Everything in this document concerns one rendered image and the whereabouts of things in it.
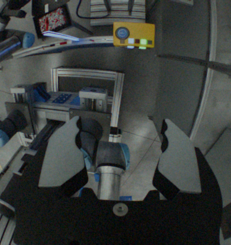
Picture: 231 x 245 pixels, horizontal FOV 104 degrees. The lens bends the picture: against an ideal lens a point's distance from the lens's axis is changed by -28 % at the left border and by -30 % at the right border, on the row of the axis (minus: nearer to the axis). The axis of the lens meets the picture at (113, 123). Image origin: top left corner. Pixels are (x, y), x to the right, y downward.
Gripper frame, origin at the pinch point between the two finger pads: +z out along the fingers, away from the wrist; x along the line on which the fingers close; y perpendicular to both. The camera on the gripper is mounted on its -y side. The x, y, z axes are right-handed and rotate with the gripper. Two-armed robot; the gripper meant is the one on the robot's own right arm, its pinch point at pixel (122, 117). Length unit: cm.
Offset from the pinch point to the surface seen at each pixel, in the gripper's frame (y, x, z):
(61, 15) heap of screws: -33, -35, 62
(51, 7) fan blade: -25.9, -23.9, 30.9
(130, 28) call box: -16.6, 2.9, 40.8
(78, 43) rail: -13, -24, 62
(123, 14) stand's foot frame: -54, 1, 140
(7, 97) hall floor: 44, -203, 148
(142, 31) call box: -15.8, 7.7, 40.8
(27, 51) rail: -15, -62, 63
